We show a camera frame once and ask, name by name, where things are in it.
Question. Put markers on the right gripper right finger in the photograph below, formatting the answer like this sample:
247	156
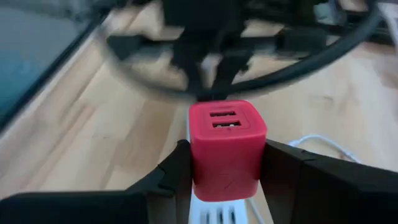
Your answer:
326	193

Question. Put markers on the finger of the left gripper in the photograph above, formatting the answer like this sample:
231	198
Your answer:
231	68
191	65

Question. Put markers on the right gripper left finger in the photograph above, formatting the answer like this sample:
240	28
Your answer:
109	208

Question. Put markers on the red charger cube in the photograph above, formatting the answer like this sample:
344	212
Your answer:
227	155

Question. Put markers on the white rectangular power strip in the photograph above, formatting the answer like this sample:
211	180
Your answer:
217	214

